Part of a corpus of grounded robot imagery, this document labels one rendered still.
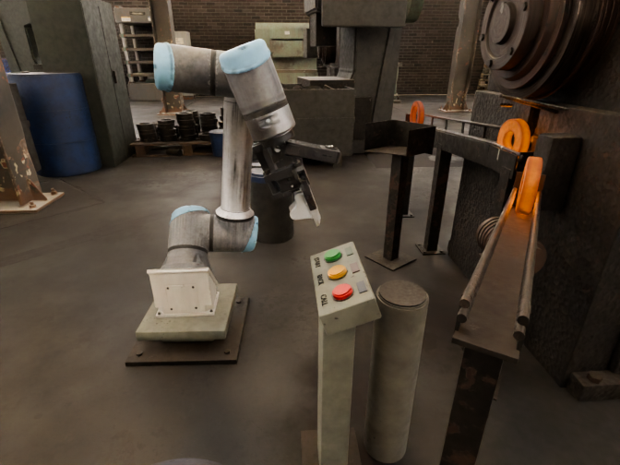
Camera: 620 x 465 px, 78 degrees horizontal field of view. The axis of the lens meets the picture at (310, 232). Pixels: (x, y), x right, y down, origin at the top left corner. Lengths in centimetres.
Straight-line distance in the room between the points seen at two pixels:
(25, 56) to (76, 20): 462
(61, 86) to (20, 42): 478
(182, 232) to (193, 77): 80
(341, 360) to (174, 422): 66
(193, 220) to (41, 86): 278
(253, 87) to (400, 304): 54
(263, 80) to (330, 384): 66
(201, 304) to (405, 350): 84
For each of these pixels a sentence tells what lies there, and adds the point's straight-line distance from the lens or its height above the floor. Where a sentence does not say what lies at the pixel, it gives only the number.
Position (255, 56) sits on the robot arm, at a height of 102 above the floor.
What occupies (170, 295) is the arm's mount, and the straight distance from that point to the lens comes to 153.
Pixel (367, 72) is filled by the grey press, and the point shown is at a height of 86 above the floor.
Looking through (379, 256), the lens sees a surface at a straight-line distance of 218.
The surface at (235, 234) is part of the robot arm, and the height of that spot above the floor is 38.
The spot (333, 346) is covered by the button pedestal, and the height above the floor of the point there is 45.
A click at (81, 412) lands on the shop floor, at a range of 152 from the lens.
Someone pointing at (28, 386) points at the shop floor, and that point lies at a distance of 170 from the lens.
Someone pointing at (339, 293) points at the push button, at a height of 61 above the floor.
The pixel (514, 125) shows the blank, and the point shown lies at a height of 79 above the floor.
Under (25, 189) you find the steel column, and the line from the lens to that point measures 351.
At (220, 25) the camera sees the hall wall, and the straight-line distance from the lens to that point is 1150.
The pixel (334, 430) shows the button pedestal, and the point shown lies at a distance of 106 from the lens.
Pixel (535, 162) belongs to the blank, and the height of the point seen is 77.
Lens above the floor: 102
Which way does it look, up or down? 25 degrees down
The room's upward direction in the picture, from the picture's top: straight up
